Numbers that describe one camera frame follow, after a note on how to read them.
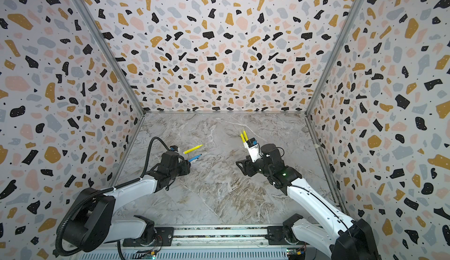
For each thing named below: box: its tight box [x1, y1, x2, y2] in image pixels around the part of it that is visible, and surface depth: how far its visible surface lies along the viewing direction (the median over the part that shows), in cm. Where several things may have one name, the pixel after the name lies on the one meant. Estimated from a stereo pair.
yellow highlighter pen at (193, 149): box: [182, 144, 204, 155], surface depth 105 cm
